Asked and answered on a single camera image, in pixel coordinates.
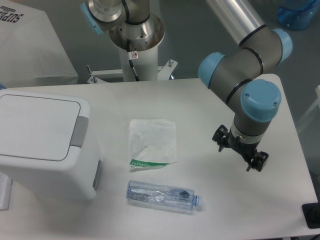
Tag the blue water jug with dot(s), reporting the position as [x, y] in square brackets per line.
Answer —
[297, 14]

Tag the white frame right edge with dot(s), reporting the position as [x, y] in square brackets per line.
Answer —
[310, 119]

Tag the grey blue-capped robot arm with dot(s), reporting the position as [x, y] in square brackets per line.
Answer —
[235, 79]

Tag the white printed cloth cover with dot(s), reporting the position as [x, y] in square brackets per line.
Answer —
[30, 49]

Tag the white push-lid trash can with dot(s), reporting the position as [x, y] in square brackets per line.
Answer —
[48, 143]

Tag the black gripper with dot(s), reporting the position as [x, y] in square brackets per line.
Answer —
[255, 160]

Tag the crushed clear plastic bottle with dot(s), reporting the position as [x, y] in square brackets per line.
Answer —
[163, 197]

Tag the crumpled white paper bag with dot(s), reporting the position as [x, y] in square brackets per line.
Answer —
[152, 143]

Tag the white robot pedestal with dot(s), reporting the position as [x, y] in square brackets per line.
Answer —
[137, 46]

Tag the black device at table edge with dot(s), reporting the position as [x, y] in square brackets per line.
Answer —
[311, 212]

